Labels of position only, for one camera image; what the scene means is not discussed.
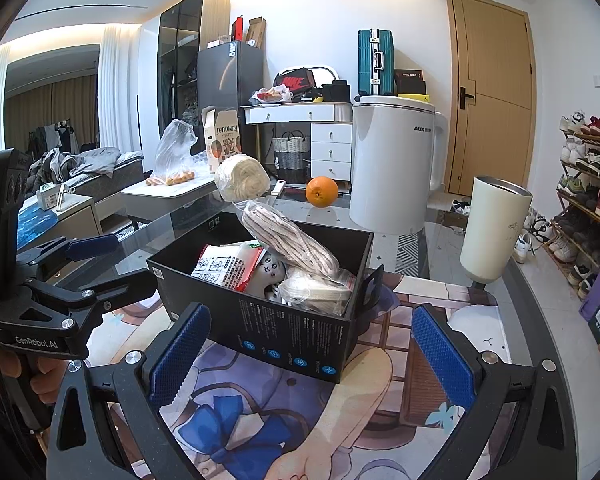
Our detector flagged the bag of striped laces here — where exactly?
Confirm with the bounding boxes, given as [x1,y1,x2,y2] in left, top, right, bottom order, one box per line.
[232,199,342,279]

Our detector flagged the black bag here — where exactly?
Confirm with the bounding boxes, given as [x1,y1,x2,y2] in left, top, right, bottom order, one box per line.
[321,79,354,103]

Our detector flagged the cream cylindrical tumbler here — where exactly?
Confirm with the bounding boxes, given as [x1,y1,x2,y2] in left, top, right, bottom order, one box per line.
[459,175,534,284]

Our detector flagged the white dresser with drawers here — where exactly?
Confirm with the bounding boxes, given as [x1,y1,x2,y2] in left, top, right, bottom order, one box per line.
[243,102,354,194]

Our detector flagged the bag of white laces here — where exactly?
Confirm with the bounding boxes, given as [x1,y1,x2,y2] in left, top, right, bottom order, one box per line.
[279,264,357,317]

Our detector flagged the teal suitcase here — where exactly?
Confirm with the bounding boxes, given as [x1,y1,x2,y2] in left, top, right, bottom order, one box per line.
[357,28,397,97]

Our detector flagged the black cardboard box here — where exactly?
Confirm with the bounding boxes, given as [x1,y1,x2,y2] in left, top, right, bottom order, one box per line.
[146,209,385,385]

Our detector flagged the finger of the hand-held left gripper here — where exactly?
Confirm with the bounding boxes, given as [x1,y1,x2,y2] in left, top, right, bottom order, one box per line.
[27,268,159,322]
[17,233,120,276]

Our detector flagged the stacked black gift boxes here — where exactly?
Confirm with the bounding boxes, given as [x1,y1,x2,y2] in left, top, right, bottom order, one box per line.
[395,69,429,96]

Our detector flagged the clear plastic bag of kumquats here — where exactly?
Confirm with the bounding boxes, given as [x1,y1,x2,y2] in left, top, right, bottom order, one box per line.
[152,119,201,187]

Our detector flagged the small white carton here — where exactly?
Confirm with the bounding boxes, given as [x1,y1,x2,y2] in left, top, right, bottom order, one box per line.
[34,183,72,211]

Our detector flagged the blue patterned pad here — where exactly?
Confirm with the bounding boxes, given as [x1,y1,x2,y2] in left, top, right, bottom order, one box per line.
[17,207,57,234]

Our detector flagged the white curtain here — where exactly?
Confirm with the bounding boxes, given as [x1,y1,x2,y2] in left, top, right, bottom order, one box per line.
[97,24,141,154]

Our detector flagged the orange fruit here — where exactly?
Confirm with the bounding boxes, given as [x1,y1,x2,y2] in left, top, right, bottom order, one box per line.
[304,175,340,208]

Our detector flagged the printed cartoon table mat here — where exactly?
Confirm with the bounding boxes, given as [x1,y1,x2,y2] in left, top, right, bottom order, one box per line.
[75,271,517,480]

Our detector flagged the red black shoe box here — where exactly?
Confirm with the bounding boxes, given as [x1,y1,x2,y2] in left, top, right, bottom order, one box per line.
[273,66,316,94]

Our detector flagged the grey woven basket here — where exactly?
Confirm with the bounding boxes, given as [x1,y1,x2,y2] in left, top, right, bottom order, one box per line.
[271,129,311,185]

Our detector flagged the printed fruit carton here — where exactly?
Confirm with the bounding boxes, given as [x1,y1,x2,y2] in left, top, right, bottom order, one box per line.
[200,105,243,174]

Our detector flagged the grey bedside cabinet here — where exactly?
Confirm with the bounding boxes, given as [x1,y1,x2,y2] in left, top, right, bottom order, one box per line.
[17,192,104,252]

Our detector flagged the white floor appliance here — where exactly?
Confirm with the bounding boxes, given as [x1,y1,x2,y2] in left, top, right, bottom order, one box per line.
[348,93,449,235]

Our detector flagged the wooden door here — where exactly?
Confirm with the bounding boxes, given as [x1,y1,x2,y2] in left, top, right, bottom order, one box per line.
[443,0,537,197]

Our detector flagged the grey side table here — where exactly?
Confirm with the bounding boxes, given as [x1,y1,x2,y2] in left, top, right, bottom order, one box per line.
[121,172,222,234]

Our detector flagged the flat cardboard packaging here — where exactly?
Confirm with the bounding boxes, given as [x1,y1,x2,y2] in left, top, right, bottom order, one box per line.
[244,17,267,49]

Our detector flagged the person's left hand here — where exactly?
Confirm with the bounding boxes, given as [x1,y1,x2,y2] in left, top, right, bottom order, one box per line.
[0,346,70,393]

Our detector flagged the bed with grey clothes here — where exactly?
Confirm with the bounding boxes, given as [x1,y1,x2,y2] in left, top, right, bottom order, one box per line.
[26,147,146,202]

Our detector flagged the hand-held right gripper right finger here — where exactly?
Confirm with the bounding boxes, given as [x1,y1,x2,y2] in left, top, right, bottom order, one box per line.
[411,304,578,480]

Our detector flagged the cream mesh-wrapped bundle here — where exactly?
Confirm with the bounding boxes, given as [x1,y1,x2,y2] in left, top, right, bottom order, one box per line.
[213,153,270,202]

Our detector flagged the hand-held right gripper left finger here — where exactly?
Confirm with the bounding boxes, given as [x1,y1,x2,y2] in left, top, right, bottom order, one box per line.
[47,302,212,480]

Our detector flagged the beige curtain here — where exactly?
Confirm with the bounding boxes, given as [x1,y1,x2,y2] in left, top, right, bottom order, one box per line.
[4,72,101,154]

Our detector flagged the shoe rack with shoes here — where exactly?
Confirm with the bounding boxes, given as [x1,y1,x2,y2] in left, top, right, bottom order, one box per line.
[511,112,600,302]

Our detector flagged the grey fridge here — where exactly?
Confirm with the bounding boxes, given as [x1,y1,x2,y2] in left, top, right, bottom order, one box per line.
[197,39,265,154]

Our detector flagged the white red-edged medicine packet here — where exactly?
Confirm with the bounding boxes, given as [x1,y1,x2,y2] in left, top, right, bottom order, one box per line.
[189,243,264,292]

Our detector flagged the wooden shoe rack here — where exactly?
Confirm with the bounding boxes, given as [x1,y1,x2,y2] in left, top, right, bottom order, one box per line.
[550,130,600,291]

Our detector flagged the dark glass wardrobe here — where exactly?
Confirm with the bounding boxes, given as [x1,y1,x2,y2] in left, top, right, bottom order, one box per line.
[157,0,231,137]

